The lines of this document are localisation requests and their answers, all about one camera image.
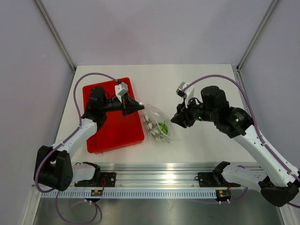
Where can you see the clear dotted zip bag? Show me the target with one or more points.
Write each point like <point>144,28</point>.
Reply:
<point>150,117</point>

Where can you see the red plastic tray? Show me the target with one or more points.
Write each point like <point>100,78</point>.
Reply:
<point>118,131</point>

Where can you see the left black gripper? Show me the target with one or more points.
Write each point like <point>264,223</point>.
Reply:
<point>131,106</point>

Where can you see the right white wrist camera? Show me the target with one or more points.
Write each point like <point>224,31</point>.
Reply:
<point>185,92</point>

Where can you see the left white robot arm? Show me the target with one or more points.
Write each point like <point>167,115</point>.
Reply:
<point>60,153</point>

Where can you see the aluminium frame post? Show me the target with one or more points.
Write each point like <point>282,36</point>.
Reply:
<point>258,33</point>
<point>54,33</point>

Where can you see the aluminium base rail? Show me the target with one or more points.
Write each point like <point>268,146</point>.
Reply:
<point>152,175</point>

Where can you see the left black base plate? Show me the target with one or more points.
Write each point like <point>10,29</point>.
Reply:
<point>106,180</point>

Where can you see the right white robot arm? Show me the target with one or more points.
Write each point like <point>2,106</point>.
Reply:
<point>277,183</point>

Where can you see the white slotted cable duct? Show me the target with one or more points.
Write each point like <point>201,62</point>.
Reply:
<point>136,194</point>

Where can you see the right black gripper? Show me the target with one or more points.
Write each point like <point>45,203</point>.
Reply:
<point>183,113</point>

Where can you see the green toy watermelon ball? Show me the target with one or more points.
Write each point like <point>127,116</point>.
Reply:
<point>163,127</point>

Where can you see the right aluminium frame post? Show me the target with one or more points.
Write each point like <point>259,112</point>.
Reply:
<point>258,33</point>

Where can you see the left small circuit board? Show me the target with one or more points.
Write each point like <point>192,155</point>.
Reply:
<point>96,193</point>

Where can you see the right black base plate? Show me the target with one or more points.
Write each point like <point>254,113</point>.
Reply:
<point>206,180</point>

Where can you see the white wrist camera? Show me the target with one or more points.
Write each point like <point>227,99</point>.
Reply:
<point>120,90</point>
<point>185,92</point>

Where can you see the right small circuit board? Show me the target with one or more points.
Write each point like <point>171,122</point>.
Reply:
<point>223,195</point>

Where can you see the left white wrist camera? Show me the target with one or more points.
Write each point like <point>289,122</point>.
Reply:
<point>120,90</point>

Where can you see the left aluminium frame post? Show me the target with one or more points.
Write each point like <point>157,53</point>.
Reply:
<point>54,33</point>

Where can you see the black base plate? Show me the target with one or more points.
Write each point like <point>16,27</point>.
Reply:
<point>206,180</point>
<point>106,180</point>

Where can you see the small circuit board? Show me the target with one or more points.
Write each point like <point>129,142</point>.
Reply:
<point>96,193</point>
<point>223,195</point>

